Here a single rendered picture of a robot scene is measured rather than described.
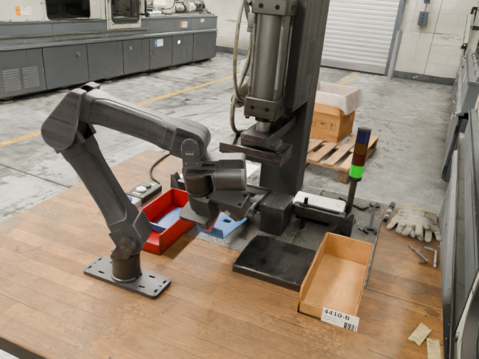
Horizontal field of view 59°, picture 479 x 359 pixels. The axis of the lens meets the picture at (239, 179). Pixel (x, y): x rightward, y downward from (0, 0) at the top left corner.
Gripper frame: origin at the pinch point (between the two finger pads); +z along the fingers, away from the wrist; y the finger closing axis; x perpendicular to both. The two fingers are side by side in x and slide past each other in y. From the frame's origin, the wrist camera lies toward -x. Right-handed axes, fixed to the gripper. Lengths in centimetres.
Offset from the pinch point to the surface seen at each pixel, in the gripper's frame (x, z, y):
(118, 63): 427, 276, 416
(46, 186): 213, 155, 85
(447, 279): -61, 51, 43
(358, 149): -25, 5, 44
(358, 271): -34.0, 16.1, 12.3
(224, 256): -2.1, 13.1, 1.6
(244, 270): -9.3, 9.9, -1.8
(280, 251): -14.5, 13.5, 8.6
